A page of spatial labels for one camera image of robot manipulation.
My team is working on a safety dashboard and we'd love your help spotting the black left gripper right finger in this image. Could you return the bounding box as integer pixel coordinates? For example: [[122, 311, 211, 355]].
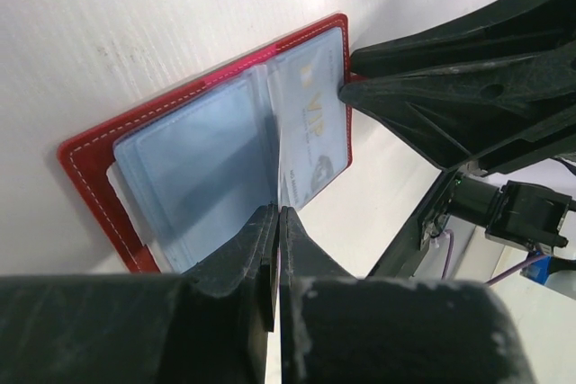
[[278, 207, 536, 383]]

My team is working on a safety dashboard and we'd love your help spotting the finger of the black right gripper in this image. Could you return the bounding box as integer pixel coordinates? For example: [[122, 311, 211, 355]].
[[351, 0, 575, 77], [339, 43, 575, 174]]

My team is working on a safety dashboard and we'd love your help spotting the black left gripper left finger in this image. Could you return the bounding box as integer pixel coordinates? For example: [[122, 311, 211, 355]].
[[1, 205, 275, 383]]

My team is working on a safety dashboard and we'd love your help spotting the red leather card holder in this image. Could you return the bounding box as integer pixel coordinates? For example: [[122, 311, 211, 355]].
[[57, 13, 350, 273]]

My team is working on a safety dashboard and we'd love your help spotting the silver VIP card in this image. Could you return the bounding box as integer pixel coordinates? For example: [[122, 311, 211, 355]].
[[268, 46, 348, 210]]

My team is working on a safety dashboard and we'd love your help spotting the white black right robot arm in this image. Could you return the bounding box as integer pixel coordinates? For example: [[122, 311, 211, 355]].
[[339, 0, 575, 277]]

